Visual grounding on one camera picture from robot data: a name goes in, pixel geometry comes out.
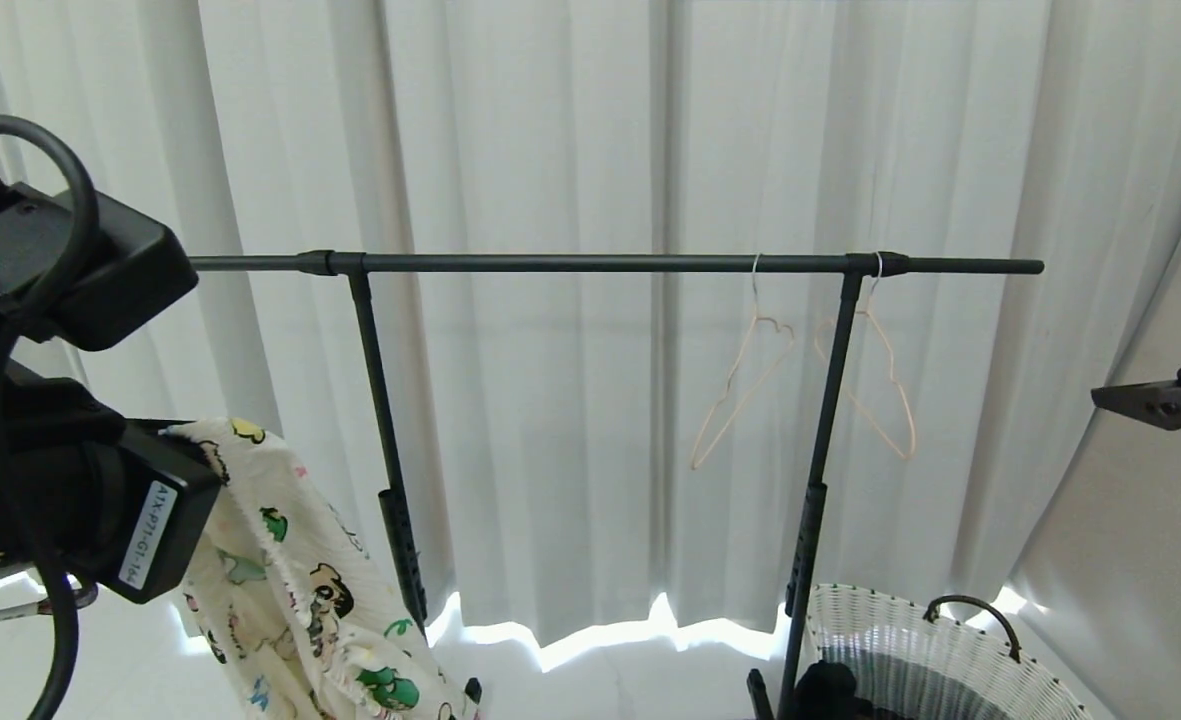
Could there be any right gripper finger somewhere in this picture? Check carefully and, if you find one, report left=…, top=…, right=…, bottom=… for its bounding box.
left=1091, top=377, right=1181, bottom=432

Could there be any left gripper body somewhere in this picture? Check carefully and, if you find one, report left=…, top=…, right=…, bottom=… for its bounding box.
left=0, top=380, right=223, bottom=607

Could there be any cream printed garment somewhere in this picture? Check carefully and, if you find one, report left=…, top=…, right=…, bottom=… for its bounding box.
left=162, top=418, right=481, bottom=720

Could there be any pink clothes hanger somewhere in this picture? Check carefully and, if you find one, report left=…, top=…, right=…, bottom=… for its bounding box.
left=690, top=255, right=797, bottom=471
left=815, top=255, right=917, bottom=461

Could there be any white laundry basket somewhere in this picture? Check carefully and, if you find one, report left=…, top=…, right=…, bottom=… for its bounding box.
left=800, top=583, right=1091, bottom=720

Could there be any black clothes rack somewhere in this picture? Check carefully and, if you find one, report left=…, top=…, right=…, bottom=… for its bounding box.
left=190, top=250, right=1046, bottom=720

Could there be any black garment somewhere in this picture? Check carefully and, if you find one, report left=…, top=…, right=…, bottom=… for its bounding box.
left=795, top=660, right=886, bottom=720

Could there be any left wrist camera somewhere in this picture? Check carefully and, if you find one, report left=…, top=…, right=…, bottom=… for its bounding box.
left=0, top=180, right=199, bottom=351

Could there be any black cable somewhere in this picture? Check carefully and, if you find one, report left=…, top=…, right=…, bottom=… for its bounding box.
left=0, top=115, right=101, bottom=720

